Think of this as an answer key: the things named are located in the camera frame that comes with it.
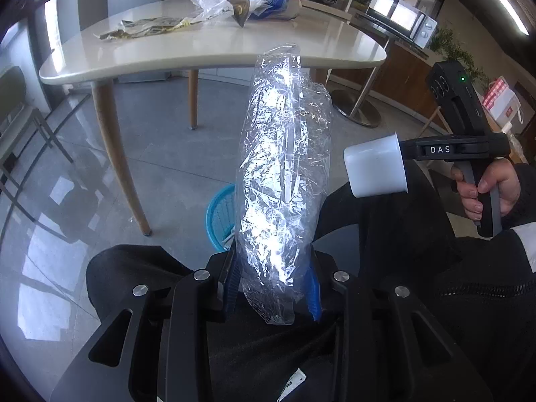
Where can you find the dark chair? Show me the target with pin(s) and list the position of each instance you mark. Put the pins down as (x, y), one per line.
(21, 121)

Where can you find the clear crinkled plastic wrap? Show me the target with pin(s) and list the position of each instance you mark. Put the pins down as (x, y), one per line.
(284, 184)

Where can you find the person's black jacket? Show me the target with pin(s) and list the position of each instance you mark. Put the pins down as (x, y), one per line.
(494, 301)

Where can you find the round cream table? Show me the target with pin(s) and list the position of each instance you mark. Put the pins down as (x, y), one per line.
(209, 50)

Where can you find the flattened olive wrapper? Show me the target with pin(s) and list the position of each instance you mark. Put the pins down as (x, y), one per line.
(146, 27)

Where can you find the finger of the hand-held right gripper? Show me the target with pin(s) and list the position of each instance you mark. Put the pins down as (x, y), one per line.
(410, 149)

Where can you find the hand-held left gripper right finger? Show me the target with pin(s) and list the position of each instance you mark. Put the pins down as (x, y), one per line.
(315, 301)

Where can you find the round metal stand base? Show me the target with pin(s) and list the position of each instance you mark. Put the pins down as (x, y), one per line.
(356, 106)

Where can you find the white microwave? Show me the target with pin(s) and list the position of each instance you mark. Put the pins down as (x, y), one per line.
(402, 14)

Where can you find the person's black trousers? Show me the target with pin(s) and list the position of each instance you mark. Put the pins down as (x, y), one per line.
(377, 234)

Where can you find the white plastic cup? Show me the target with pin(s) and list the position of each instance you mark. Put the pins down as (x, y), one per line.
(374, 165)

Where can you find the red checkered paper bag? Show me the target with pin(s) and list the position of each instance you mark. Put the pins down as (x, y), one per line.
(500, 102)

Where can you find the kitchen counter cabinet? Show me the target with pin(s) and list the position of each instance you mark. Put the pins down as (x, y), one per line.
(398, 71)

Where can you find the person's right hand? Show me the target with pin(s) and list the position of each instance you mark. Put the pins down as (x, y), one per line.
(498, 184)

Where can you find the person's right forearm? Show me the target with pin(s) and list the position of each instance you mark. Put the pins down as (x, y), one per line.
(525, 194)

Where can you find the blue plastic waste basket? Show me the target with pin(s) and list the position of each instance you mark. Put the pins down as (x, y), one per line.
(220, 217)

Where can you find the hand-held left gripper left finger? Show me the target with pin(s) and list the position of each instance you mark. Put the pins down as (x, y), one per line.
(231, 278)

